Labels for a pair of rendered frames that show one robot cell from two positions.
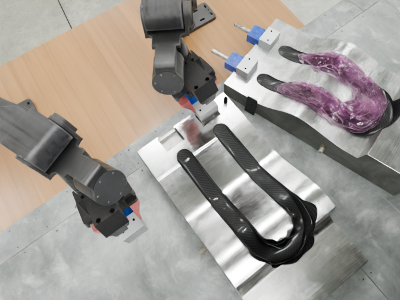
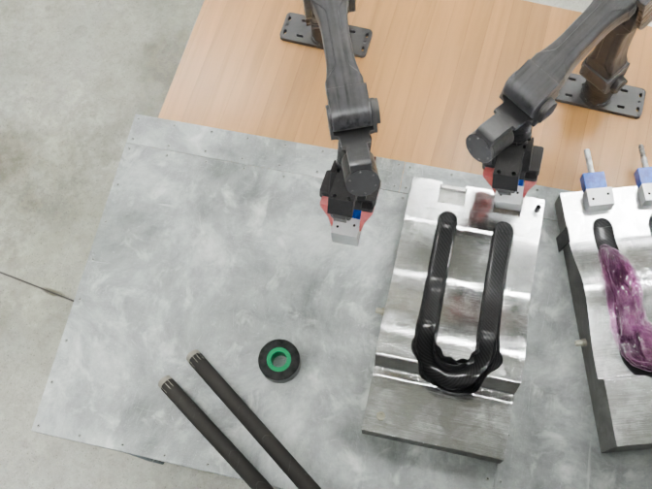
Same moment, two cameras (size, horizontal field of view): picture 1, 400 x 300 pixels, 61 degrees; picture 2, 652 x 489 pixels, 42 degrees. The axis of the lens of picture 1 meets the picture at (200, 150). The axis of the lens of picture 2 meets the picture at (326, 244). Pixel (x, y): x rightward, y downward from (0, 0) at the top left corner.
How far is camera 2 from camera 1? 0.87 m
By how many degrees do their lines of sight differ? 17
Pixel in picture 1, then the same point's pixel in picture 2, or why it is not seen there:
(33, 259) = (244, 180)
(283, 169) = (517, 315)
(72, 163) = (355, 144)
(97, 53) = (478, 44)
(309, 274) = (444, 416)
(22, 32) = not seen: outside the picture
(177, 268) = (346, 306)
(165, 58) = (492, 128)
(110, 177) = (369, 176)
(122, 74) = (479, 88)
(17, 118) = (351, 81)
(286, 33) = not seen: outside the picture
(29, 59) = not seen: outside the picture
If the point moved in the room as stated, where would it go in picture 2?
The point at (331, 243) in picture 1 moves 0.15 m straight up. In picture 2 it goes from (490, 416) to (501, 403)
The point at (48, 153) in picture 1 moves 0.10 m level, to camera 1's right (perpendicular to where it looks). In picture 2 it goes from (347, 123) to (395, 158)
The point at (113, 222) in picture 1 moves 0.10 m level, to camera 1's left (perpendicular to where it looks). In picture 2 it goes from (342, 207) to (297, 173)
